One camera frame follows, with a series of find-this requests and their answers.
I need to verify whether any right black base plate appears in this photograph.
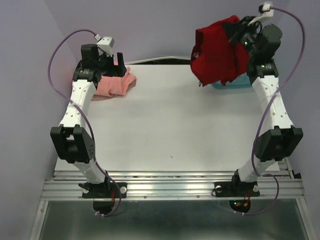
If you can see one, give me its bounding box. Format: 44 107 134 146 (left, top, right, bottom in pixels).
211 181 260 198

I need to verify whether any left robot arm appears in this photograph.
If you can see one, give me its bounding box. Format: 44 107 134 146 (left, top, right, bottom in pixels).
50 42 127 197

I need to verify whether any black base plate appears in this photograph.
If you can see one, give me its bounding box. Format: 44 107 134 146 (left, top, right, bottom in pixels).
78 182 128 199
211 181 260 198

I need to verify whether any red pleated skirt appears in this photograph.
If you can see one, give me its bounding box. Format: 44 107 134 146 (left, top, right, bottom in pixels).
190 15 250 87

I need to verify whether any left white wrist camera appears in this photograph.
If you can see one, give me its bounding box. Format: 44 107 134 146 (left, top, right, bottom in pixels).
97 36 115 56

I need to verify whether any aluminium rail frame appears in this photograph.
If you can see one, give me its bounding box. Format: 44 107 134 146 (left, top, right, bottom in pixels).
30 158 317 240

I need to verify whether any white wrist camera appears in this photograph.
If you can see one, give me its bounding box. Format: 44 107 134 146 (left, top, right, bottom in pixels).
97 36 115 56
247 1 274 26

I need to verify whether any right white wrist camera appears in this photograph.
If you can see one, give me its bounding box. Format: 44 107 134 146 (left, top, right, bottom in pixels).
247 1 274 26

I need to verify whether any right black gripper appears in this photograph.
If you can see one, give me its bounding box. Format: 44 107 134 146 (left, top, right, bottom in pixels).
222 15 260 59

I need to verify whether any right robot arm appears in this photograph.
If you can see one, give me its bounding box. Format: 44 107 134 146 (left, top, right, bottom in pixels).
214 16 303 197

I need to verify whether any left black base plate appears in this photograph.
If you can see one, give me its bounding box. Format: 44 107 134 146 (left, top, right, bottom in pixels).
78 182 128 199

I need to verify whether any teal plastic bin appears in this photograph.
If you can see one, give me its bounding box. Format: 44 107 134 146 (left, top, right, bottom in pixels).
211 73 252 90

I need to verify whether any pink folded skirt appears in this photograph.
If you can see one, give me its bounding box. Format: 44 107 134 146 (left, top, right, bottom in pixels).
94 66 137 98

